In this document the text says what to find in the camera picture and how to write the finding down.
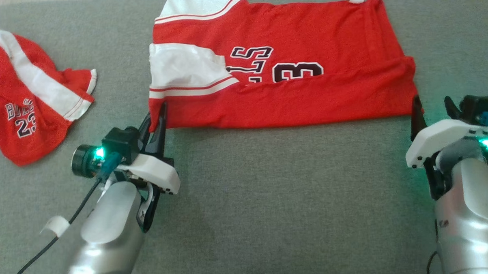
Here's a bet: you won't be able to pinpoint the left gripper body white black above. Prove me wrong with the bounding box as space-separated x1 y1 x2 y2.
114 139 183 235

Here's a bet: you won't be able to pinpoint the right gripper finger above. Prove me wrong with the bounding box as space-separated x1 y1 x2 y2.
410 95 429 143
443 96 462 121

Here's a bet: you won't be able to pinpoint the red basketball shorts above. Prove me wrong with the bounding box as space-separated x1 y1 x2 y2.
0 29 99 169

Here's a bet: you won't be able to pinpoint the white tape tag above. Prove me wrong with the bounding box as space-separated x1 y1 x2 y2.
40 214 71 238

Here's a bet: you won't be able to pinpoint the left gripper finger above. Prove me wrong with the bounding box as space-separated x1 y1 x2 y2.
137 112 153 150
151 102 168 158

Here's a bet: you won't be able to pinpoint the grey sofa seat cushion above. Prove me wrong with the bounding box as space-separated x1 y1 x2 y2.
0 0 488 274

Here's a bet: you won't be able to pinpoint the red white basketball jersey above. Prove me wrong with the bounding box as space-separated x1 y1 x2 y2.
146 0 422 142

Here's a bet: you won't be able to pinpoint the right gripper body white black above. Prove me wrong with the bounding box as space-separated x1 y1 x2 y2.
403 117 488 203

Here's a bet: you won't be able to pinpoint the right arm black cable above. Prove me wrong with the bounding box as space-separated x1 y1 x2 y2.
425 218 449 274

